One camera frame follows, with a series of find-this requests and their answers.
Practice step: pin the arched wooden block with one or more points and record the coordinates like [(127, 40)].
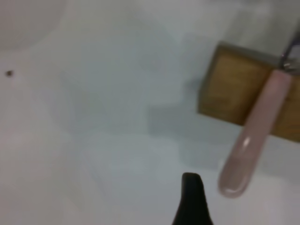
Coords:
[(229, 93)]

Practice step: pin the small dark crumb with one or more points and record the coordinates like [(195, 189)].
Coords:
[(9, 73)]

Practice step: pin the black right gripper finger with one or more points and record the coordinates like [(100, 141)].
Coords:
[(191, 201)]

